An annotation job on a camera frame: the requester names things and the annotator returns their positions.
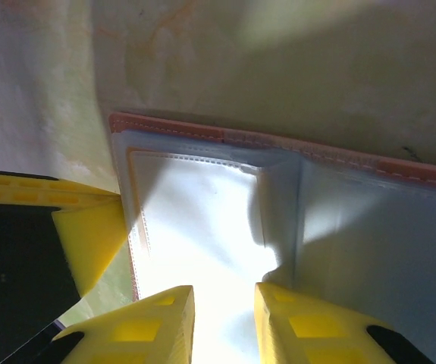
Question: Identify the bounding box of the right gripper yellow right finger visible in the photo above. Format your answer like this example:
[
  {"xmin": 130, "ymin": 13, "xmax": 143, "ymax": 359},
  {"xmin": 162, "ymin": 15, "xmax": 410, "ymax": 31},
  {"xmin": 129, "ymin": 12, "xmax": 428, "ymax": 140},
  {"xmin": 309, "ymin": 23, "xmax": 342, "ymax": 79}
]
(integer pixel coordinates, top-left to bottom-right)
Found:
[{"xmin": 254, "ymin": 281, "xmax": 435, "ymax": 364}]

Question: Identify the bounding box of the brown leather card holder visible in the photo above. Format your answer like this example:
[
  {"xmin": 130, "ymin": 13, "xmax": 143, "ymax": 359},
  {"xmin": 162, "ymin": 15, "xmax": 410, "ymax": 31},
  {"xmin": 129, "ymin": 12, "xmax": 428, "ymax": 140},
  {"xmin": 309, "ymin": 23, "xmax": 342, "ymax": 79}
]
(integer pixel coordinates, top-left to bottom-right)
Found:
[{"xmin": 108, "ymin": 111, "xmax": 436, "ymax": 364}]

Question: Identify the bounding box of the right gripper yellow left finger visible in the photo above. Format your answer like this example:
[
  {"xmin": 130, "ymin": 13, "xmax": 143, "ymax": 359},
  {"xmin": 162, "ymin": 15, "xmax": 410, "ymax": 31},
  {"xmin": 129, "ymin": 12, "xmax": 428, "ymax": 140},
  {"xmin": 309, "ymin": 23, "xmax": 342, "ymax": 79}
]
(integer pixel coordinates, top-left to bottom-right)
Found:
[{"xmin": 50, "ymin": 284, "xmax": 196, "ymax": 364}]

